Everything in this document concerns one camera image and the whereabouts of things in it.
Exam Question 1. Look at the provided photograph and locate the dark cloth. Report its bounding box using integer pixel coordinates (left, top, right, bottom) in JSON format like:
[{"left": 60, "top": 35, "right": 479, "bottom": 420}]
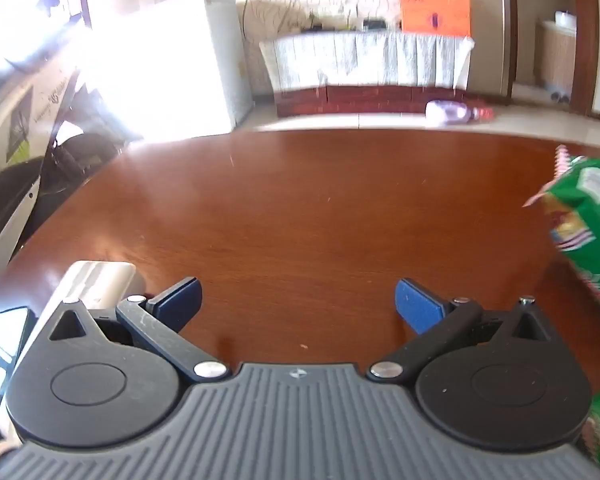
[{"left": 40, "top": 85, "right": 146, "bottom": 196}]

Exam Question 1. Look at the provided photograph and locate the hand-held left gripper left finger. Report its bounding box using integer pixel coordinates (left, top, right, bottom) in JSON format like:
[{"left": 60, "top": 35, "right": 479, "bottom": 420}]
[{"left": 47, "top": 276, "right": 228, "bottom": 383}]

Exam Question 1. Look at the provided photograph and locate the black framed screen device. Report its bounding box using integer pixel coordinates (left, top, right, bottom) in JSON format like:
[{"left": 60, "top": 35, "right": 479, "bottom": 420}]
[{"left": 0, "top": 307, "right": 36, "bottom": 411}]

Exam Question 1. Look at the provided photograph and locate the purple plastic bottle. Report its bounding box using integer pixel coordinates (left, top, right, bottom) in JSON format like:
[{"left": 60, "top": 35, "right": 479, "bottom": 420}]
[{"left": 426, "top": 100, "right": 476, "bottom": 127}]

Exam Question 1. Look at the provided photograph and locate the wooden kitchen counter cabinet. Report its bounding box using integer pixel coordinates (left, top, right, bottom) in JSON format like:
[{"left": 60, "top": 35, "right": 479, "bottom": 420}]
[{"left": 535, "top": 20, "right": 578, "bottom": 92}]

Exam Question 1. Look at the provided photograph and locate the white printed board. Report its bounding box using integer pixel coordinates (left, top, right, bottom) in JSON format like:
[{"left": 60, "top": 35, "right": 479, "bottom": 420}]
[{"left": 0, "top": 65, "right": 81, "bottom": 281}]

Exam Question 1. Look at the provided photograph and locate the red-brown wooden tv cabinet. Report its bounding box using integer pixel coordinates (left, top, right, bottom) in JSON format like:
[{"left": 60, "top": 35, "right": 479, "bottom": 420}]
[{"left": 275, "top": 85, "right": 468, "bottom": 117}]

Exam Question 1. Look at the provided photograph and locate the orange cardboard box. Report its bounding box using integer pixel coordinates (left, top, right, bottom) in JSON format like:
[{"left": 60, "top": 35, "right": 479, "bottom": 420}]
[{"left": 397, "top": 0, "right": 471, "bottom": 37}]

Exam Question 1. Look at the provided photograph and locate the white chest freezer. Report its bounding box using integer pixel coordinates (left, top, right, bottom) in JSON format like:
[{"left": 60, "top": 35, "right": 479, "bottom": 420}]
[{"left": 145, "top": 0, "right": 253, "bottom": 136}]

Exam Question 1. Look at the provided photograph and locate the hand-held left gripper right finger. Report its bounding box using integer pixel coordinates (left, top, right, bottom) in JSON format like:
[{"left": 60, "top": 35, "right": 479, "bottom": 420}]
[{"left": 367, "top": 277, "right": 566, "bottom": 386}]

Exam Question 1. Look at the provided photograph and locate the cloth-covered TV cabinet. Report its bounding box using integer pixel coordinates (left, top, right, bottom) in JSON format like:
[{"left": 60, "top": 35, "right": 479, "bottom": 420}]
[{"left": 259, "top": 30, "right": 476, "bottom": 92}]

